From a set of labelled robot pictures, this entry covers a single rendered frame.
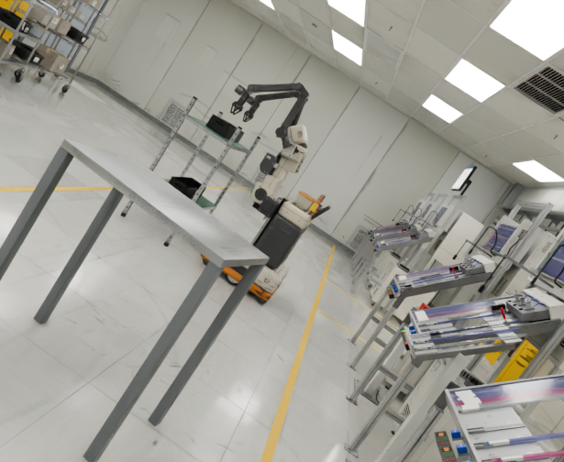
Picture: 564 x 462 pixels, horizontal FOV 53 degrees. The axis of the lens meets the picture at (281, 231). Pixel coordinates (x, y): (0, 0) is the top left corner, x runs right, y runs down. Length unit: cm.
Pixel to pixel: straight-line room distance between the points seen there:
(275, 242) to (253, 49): 819
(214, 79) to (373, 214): 438
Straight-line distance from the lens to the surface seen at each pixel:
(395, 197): 1188
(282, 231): 452
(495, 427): 213
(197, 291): 176
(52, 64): 873
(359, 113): 1194
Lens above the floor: 119
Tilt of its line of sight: 8 degrees down
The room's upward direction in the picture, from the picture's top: 34 degrees clockwise
